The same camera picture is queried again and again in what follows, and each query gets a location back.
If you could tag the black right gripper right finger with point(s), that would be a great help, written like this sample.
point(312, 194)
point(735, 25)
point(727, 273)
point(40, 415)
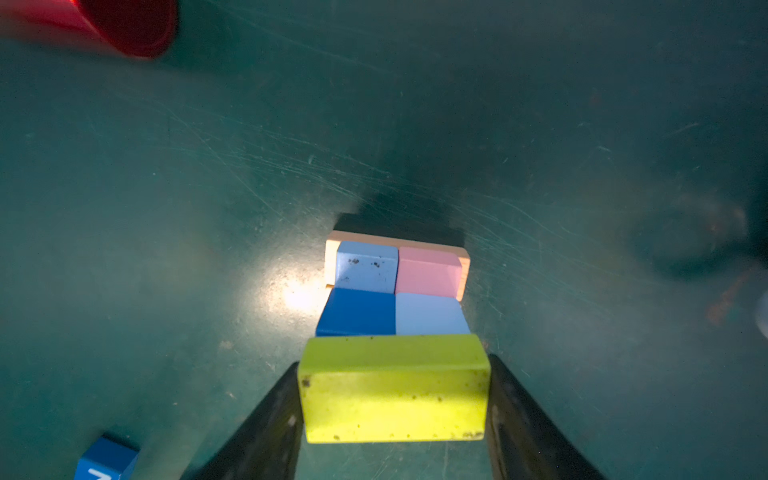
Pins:
point(523, 442)

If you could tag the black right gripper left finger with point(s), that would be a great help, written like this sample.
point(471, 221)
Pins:
point(267, 444)

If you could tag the lime green wooden block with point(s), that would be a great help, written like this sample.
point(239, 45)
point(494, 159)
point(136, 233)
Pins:
point(379, 389)

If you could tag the dark blue wooden cube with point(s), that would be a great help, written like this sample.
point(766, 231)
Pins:
point(357, 313)

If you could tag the blue number seven cube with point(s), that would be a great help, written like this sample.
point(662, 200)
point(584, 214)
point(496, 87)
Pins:
point(106, 460)

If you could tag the light blue wooden cube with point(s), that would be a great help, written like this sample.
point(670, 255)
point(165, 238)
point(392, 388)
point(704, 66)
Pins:
point(417, 314)

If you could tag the pink wooden block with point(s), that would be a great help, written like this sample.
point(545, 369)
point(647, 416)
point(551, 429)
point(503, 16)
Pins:
point(428, 272)

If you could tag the light blue long block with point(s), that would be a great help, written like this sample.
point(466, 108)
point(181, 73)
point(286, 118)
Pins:
point(366, 267)

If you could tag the natural wood block 62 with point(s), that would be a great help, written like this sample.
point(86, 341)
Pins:
point(336, 237)

